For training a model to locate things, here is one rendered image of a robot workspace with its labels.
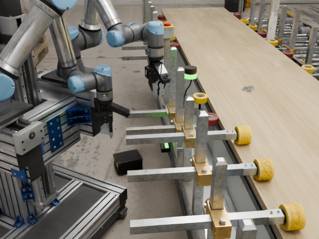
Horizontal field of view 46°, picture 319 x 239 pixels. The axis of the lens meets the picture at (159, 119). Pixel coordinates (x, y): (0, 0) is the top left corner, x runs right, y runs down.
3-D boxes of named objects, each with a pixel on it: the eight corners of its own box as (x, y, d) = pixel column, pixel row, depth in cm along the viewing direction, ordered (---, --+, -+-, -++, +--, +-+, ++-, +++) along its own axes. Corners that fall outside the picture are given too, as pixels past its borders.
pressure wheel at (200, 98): (201, 117, 203) (202, 98, 198) (189, 114, 207) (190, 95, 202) (209, 112, 209) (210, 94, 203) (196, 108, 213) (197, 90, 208)
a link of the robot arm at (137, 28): (118, 24, 170) (136, 28, 164) (135, 20, 178) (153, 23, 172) (119, 41, 173) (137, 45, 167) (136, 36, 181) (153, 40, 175)
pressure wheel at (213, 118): (202, 140, 182) (204, 119, 177) (199, 132, 189) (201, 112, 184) (219, 139, 183) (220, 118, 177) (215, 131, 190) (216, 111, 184)
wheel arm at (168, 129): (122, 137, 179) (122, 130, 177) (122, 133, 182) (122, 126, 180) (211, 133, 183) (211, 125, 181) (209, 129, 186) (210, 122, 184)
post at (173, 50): (169, 129, 213) (170, 48, 191) (168, 126, 216) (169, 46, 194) (175, 129, 214) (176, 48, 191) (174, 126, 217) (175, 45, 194)
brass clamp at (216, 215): (211, 240, 108) (213, 227, 106) (202, 208, 120) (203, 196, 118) (232, 238, 109) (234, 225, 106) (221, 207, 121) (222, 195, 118)
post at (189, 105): (182, 192, 172) (185, 98, 150) (181, 188, 175) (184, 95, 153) (190, 192, 172) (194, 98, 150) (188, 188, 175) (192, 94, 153)
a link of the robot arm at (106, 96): (112, 86, 172) (112, 93, 165) (113, 95, 175) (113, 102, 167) (96, 86, 172) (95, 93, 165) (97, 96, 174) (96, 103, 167)
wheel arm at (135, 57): (122, 61, 291) (122, 56, 289) (122, 60, 294) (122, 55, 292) (177, 59, 295) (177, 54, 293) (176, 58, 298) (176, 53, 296)
